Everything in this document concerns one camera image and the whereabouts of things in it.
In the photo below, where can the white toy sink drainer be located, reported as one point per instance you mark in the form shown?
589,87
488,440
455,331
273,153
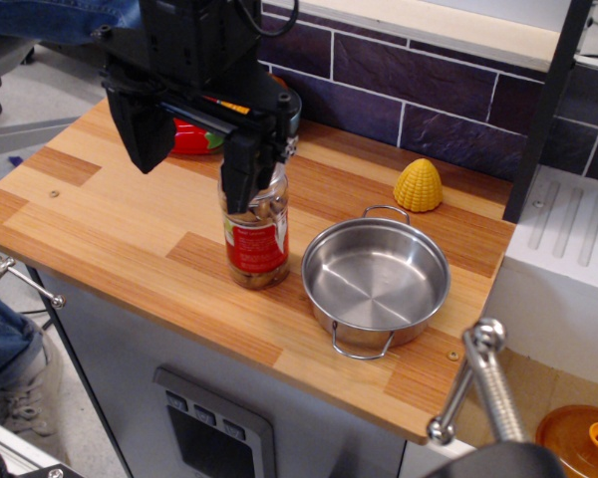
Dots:
558,227

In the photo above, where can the blue jeans leg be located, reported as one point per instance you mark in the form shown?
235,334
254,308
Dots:
68,22
21,348

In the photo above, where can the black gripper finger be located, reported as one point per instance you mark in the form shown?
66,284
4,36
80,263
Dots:
249,161
146,129

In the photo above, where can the almond jar with red label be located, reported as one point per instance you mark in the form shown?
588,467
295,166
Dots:
257,241

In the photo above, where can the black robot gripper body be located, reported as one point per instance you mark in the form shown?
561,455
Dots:
200,58

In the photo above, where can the orange plastic lid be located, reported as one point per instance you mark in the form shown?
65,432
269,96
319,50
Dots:
571,433

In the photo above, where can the black metal frame post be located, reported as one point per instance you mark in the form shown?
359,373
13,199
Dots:
562,63

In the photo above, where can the metal clamp screw right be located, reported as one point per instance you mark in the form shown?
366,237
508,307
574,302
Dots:
480,369

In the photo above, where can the red toy pepper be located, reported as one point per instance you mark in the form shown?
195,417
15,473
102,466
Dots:
191,139

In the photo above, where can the yellow toy corn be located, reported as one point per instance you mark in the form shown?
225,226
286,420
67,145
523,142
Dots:
419,187

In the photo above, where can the metal clamp handle left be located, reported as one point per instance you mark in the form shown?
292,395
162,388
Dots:
8,266

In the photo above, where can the stainless steel pot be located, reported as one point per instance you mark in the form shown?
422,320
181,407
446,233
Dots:
374,281

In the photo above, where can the blue jeans leg upper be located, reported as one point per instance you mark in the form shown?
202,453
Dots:
68,22

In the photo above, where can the blue jeans leg lower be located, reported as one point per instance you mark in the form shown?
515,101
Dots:
21,348

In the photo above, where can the grey sneaker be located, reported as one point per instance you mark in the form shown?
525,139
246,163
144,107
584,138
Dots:
29,407

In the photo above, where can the grey oven control panel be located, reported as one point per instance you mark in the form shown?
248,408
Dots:
215,436

